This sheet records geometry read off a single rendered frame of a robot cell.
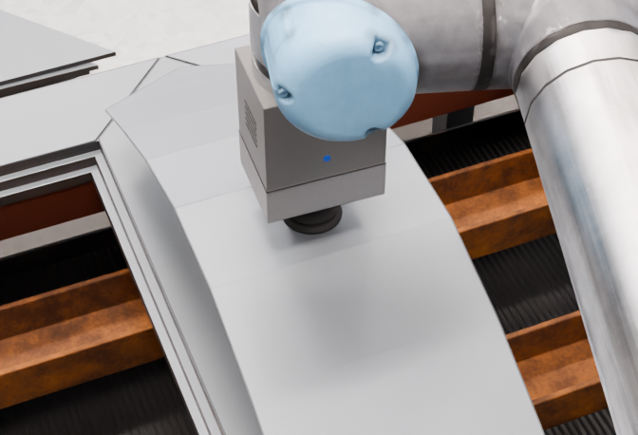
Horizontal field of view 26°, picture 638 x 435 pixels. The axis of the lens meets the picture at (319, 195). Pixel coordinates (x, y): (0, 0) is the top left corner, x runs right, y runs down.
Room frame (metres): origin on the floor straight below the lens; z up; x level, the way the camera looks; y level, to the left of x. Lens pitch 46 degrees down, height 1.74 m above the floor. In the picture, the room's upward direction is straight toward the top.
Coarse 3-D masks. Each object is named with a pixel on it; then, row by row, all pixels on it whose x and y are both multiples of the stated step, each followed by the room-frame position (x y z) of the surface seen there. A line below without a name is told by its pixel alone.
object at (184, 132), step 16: (208, 112) 0.83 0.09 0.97; (224, 112) 0.82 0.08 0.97; (144, 128) 0.81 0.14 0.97; (160, 128) 0.81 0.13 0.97; (176, 128) 0.80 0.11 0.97; (192, 128) 0.80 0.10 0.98; (208, 128) 0.79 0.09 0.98; (224, 128) 0.79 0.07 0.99; (144, 144) 0.78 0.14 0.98; (160, 144) 0.77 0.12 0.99; (176, 144) 0.77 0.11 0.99; (192, 144) 0.76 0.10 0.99
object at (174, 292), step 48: (96, 144) 0.92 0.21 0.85; (0, 192) 0.87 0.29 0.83; (48, 192) 0.88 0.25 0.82; (144, 192) 0.85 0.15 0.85; (144, 240) 0.79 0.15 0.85; (144, 288) 0.76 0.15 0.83; (192, 288) 0.74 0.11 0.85; (192, 336) 0.69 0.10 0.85; (192, 384) 0.65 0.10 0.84; (240, 384) 0.64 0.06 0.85; (240, 432) 0.60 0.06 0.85
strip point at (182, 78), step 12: (180, 72) 0.96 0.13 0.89; (192, 72) 0.96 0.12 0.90; (204, 72) 0.95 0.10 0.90; (216, 72) 0.94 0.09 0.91; (228, 72) 0.94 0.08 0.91; (156, 84) 0.94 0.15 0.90; (168, 84) 0.93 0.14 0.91; (180, 84) 0.93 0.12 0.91; (192, 84) 0.92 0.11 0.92; (204, 84) 0.91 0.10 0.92; (132, 96) 0.91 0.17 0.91; (144, 96) 0.90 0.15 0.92; (156, 96) 0.90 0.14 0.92; (108, 108) 0.88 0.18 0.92
